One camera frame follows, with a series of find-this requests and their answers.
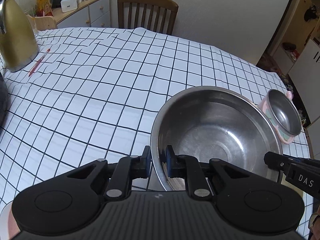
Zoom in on white tissue box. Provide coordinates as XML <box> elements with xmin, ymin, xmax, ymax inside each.
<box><xmin>61</xmin><ymin>0</ymin><xmax>79</xmax><ymax>13</ymax></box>

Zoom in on pink steel-lined bowl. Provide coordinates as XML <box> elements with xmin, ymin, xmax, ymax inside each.
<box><xmin>258</xmin><ymin>89</ymin><xmax>302</xmax><ymax>145</ymax></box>

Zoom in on white wall cabinets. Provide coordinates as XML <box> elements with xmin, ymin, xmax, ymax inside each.
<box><xmin>260</xmin><ymin>0</ymin><xmax>320</xmax><ymax>120</ymax></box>

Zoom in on orange snack jar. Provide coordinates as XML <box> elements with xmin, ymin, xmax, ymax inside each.
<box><xmin>36</xmin><ymin>0</ymin><xmax>53</xmax><ymax>17</ymax></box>

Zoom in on red pen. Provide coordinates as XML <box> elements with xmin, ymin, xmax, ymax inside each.
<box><xmin>28</xmin><ymin>48</ymin><xmax>50</xmax><ymax>77</ymax></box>

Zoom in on gold thermos jug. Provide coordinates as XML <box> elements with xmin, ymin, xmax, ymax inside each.
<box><xmin>1</xmin><ymin>0</ymin><xmax>39</xmax><ymax>72</ymax></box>

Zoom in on black cooking pot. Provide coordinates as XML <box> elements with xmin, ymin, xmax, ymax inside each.
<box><xmin>0</xmin><ymin>74</ymin><xmax>9</xmax><ymax>125</ymax></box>

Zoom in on wooden chair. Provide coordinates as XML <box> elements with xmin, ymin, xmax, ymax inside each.
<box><xmin>117</xmin><ymin>0</ymin><xmax>178</xmax><ymax>35</ymax></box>

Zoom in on wooden sideboard cabinet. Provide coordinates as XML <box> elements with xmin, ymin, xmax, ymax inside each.
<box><xmin>26</xmin><ymin>0</ymin><xmax>112</xmax><ymax>30</ymax></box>

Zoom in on large steel bowl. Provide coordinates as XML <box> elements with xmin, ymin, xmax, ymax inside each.
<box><xmin>150</xmin><ymin>86</ymin><xmax>283</xmax><ymax>191</ymax></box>

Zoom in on checkered white tablecloth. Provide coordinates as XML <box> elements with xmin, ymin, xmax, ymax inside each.
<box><xmin>0</xmin><ymin>26</ymin><xmax>315</xmax><ymax>215</ymax></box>

